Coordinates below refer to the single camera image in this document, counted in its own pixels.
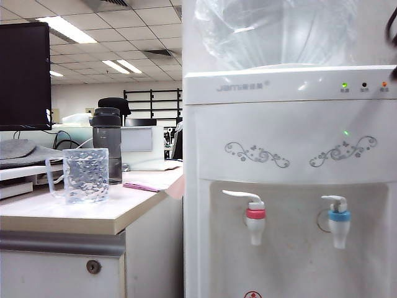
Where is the black computer monitor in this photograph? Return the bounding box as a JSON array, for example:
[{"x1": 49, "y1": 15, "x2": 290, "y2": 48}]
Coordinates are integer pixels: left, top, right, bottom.
[{"x1": 0, "y1": 22, "x2": 53, "y2": 132}]

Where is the black desk cable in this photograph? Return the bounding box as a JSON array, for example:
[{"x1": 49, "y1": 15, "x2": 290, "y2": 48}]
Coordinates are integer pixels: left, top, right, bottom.
[{"x1": 54, "y1": 130, "x2": 82, "y2": 150}]

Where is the clear plastic mug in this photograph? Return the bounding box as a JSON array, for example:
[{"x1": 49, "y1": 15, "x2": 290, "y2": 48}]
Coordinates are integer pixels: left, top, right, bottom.
[{"x1": 45, "y1": 147, "x2": 110, "y2": 205}]

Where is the black background shelf rack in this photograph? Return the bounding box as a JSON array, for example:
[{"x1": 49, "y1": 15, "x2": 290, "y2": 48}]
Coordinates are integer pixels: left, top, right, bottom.
[{"x1": 123, "y1": 88, "x2": 184, "y2": 119}]

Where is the white desk cabinet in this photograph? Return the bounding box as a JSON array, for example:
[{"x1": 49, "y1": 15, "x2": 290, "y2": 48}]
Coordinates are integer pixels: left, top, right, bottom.
[{"x1": 0, "y1": 229, "x2": 127, "y2": 298}]

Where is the white floor water dispenser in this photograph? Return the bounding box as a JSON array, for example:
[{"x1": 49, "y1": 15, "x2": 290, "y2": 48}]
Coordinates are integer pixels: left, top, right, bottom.
[{"x1": 182, "y1": 63, "x2": 397, "y2": 298}]

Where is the white monitor riser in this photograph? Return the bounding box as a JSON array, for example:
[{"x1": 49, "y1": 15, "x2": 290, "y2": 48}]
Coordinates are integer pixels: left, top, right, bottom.
[{"x1": 0, "y1": 163, "x2": 66, "y2": 200}]

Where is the blue cold water tap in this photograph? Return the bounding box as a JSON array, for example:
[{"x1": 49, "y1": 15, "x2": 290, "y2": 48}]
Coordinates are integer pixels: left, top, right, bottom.
[{"x1": 320, "y1": 194, "x2": 353, "y2": 250}]

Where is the black camera cable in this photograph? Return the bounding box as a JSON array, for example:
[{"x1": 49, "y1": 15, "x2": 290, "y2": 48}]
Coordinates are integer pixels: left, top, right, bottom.
[{"x1": 385, "y1": 4, "x2": 397, "y2": 49}]

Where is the dark grey sport bottle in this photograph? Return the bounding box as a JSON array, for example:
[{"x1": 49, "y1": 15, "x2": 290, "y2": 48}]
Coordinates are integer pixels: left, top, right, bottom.
[{"x1": 89, "y1": 107, "x2": 123, "y2": 185}]

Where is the frosted white desk partition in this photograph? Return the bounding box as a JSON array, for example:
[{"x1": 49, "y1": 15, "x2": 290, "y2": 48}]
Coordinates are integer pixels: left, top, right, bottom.
[{"x1": 120, "y1": 125, "x2": 166, "y2": 171}]

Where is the ceiling air vent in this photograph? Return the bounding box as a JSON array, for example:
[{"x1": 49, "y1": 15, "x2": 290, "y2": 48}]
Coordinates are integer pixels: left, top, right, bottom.
[{"x1": 143, "y1": 49, "x2": 174, "y2": 60}]

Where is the pink paper packet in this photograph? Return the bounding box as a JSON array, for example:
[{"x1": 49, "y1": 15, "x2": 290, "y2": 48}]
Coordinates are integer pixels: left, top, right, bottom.
[{"x1": 123, "y1": 181, "x2": 171, "y2": 192}]

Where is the bagged clear water jug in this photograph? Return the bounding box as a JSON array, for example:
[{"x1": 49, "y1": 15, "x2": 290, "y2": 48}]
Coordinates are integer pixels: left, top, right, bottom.
[{"x1": 194, "y1": 0, "x2": 359, "y2": 71}]

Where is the black office chair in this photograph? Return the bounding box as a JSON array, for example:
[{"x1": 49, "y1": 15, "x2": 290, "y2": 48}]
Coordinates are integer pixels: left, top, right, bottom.
[{"x1": 97, "y1": 97, "x2": 132, "y2": 125}]

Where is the grey felt cloth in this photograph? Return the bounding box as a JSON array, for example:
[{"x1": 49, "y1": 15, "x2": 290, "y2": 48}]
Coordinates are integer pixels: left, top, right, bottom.
[{"x1": 0, "y1": 138, "x2": 66, "y2": 170}]

